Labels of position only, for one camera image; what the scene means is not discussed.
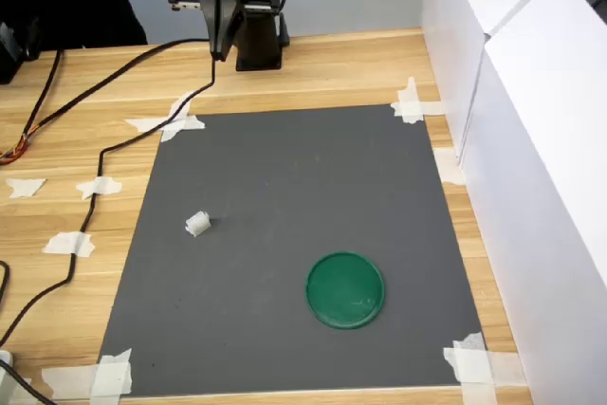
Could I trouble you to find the white masking tape piece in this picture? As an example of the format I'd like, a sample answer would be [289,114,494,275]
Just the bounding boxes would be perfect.
[451,331,498,405]
[390,100,448,118]
[40,364,96,400]
[41,230,97,259]
[89,347,134,399]
[159,91,194,143]
[123,114,207,135]
[4,177,47,199]
[74,175,123,201]
[432,147,467,187]
[442,346,528,386]
[396,76,424,124]

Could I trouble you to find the white partition panel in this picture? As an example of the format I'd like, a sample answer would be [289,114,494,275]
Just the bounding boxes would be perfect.
[457,0,607,405]
[420,0,563,174]

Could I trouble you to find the small white plastic terminal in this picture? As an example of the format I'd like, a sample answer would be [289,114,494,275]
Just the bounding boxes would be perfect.
[184,209,212,238]

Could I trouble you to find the dark grey mat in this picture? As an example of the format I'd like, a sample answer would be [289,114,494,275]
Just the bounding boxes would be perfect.
[97,103,486,397]

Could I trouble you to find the black camera cable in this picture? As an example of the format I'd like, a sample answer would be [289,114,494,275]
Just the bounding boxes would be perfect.
[0,0,219,347]

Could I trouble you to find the coloured wire bundle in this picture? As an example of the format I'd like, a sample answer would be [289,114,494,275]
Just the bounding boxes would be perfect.
[0,127,33,167]

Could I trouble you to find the round green lid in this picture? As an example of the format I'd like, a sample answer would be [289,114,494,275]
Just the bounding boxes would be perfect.
[305,251,386,331]

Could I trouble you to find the person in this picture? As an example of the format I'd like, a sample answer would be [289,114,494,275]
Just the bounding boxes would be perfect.
[0,0,149,50]

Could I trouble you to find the black arm base cable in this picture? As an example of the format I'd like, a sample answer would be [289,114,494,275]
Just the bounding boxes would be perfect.
[21,37,212,140]

